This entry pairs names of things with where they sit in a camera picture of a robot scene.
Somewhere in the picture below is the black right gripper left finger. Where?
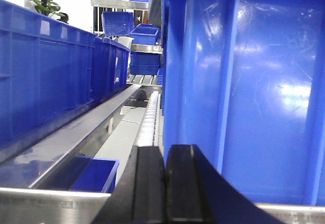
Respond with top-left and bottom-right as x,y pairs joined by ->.
92,146 -> 166,223

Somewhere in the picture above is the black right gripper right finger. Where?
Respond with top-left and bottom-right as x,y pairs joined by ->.
166,144 -> 281,223

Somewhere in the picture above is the large blue bin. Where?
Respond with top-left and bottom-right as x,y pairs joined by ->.
162,0 -> 324,206

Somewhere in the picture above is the white roller track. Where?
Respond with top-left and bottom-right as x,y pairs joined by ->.
135,91 -> 160,147

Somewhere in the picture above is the small blue bin lower shelf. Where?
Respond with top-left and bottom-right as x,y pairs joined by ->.
39,155 -> 119,193

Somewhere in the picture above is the blue bin lower background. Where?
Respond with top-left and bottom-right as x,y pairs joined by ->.
129,51 -> 160,75

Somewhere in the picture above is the long blue bin left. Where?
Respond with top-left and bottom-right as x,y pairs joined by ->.
1,0 -> 95,148

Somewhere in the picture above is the blue bin on background shelf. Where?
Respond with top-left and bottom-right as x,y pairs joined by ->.
130,23 -> 160,45

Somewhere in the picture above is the tilted blue bin background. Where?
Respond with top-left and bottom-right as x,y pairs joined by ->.
102,11 -> 135,36

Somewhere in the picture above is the background steel shelf rack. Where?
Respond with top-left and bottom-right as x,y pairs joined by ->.
90,0 -> 163,86

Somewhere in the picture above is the green potted plant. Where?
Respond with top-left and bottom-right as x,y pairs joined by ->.
29,0 -> 69,24

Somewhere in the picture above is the steel divider rail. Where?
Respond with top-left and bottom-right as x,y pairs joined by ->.
1,84 -> 141,189

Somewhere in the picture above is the steel shelf front rail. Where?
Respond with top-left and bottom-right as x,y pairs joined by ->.
1,187 -> 324,223

